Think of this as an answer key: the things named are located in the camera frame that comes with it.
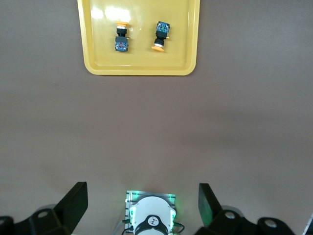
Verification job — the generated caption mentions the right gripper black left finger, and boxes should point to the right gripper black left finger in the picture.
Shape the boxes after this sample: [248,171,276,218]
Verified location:
[0,182,89,235]

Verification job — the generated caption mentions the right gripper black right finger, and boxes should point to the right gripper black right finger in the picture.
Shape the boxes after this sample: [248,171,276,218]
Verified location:
[195,183,295,235]

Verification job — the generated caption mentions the yellow push button switch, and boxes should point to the yellow push button switch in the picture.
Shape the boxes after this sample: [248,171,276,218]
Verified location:
[114,21,131,52]
[151,21,171,53]

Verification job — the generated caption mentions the brown table cover sheet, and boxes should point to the brown table cover sheet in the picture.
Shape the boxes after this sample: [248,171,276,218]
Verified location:
[0,0,313,235]

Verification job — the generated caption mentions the yellow plastic tray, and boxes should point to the yellow plastic tray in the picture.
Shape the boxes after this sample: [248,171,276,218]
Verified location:
[77,0,201,76]

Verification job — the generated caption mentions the black base cable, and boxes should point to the black base cable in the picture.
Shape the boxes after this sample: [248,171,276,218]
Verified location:
[171,221,185,233]

